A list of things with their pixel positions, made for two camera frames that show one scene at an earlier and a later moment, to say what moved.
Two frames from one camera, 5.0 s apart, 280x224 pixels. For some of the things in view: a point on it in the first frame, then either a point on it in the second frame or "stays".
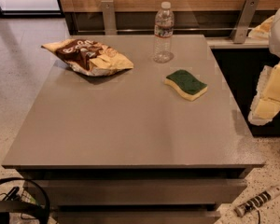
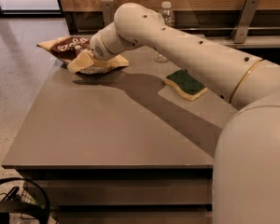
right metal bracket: x=245 y=20 stays
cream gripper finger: x=272 y=93 -> x=104 y=45
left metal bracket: x=109 y=18 stays
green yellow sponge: x=189 y=86 stays
